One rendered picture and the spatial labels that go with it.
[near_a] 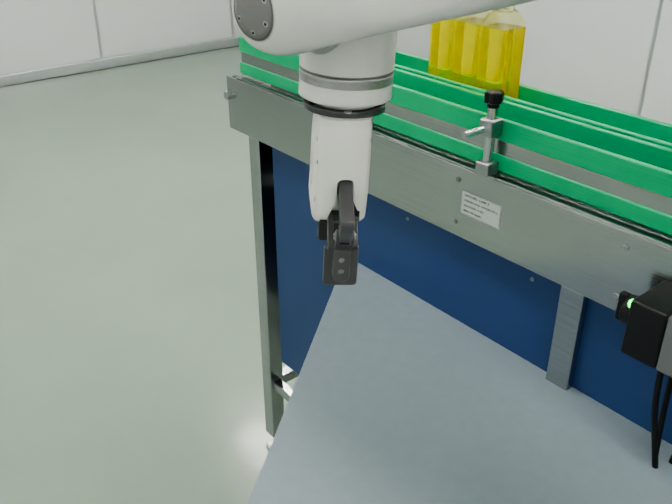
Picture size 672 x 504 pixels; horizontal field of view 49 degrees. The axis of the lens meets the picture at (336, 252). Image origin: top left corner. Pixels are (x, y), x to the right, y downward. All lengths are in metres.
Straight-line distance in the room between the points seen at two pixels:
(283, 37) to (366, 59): 0.09
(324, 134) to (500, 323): 0.71
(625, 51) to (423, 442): 3.95
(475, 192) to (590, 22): 3.80
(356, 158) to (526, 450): 0.59
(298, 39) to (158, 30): 5.78
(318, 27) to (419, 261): 0.87
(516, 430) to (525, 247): 0.27
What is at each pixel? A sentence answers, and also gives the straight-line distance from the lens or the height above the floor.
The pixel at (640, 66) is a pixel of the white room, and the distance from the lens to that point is 4.80.
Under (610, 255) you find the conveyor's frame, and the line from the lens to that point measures 1.08.
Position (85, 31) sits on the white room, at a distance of 6.09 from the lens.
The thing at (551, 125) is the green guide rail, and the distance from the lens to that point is 1.20.
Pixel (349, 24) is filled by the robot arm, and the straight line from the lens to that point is 0.54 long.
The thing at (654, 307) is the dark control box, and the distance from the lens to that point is 0.98.
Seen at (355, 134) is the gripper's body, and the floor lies 1.27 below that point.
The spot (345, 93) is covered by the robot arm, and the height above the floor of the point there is 1.31.
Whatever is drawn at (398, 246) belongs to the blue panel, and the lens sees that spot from 1.40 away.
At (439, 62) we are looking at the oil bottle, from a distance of 1.38.
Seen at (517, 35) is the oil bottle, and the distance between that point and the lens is 1.30.
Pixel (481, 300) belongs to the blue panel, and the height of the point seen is 0.82.
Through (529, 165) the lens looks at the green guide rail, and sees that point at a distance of 1.14.
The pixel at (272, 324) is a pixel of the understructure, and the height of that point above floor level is 0.43.
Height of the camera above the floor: 1.49
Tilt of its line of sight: 28 degrees down
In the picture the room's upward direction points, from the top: straight up
